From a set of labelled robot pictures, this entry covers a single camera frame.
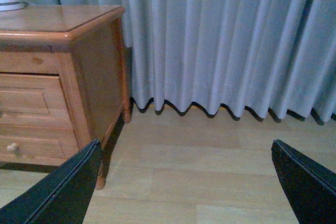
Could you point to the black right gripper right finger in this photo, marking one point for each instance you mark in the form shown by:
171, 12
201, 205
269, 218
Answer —
308, 186

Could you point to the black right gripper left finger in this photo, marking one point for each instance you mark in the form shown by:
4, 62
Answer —
63, 196

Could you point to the lower drawer wooden knob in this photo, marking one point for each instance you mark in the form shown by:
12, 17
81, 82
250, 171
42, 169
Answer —
14, 149

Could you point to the wooden nightstand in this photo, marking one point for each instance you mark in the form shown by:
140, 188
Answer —
81, 44

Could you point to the light grey curtain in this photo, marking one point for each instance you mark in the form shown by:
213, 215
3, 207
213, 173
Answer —
272, 56

